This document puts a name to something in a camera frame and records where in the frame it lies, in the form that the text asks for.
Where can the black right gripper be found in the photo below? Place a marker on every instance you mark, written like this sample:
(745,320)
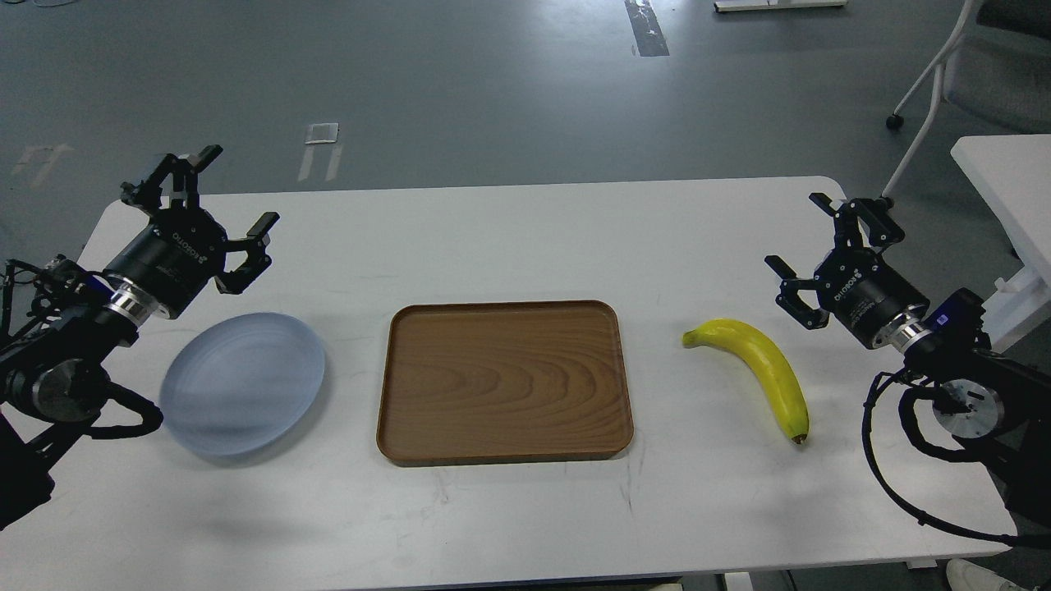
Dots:
(854,283)

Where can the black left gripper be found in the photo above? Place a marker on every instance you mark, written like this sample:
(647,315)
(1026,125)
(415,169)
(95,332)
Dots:
(164,261)

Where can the light blue plate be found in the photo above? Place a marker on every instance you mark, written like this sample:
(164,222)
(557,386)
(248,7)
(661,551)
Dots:
(242,384)

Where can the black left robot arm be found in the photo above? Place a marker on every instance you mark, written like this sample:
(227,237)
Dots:
(60,321)

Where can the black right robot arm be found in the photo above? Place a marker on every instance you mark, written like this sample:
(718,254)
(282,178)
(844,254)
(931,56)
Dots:
(963,401)

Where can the yellow banana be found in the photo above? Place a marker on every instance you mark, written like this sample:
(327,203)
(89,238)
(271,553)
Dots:
(767,362)

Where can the white rolling chair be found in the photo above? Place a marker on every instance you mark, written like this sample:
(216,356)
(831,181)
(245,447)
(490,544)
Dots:
(995,65)

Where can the brown wooden tray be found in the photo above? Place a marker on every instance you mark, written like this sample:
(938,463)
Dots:
(510,382)

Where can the white shoe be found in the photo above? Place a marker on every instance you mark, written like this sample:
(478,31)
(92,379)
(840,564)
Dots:
(966,575)

